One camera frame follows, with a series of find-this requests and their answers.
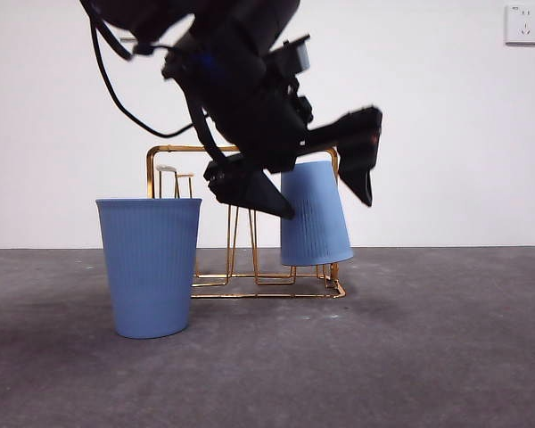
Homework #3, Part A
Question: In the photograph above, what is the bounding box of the blue ribbed plastic cup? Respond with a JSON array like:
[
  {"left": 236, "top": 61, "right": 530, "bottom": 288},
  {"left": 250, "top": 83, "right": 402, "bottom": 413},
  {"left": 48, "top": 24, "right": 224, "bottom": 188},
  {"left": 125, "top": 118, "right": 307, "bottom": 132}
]
[
  {"left": 95, "top": 197, "right": 203, "bottom": 339},
  {"left": 279, "top": 160, "right": 355, "bottom": 268}
]

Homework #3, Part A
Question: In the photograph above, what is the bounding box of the gold wire cup rack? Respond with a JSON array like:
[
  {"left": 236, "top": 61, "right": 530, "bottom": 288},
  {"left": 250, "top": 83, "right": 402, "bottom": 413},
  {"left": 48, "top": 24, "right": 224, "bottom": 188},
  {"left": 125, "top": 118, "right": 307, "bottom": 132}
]
[{"left": 145, "top": 143, "right": 347, "bottom": 300}]

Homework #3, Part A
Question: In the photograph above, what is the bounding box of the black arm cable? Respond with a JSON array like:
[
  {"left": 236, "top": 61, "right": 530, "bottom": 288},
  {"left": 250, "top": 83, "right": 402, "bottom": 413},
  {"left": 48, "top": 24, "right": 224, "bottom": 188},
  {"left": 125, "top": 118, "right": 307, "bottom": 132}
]
[{"left": 87, "top": 12, "right": 195, "bottom": 139}]

